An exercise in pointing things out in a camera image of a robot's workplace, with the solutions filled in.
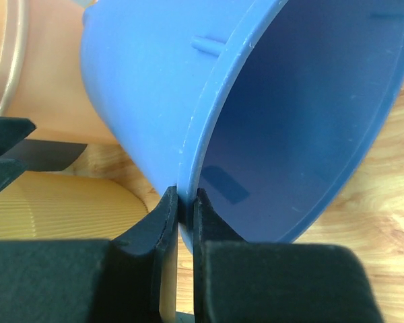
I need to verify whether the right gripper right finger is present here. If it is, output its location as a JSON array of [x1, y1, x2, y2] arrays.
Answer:
[[193, 190, 383, 322]]

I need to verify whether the orange plastic bucket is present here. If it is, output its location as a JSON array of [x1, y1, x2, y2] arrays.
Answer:
[[0, 1, 116, 145]]

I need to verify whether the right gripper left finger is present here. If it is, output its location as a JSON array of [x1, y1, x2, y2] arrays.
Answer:
[[0, 187, 178, 322]]

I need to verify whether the blue plastic bucket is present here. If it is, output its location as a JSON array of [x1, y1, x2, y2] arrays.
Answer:
[[80, 1, 404, 248]]

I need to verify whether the yellow slotted plastic basket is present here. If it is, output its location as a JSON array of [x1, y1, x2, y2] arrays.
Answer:
[[0, 172, 147, 240]]

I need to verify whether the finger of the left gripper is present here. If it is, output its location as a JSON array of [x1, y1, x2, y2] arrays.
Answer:
[[0, 158, 27, 192], [0, 116, 36, 157]]

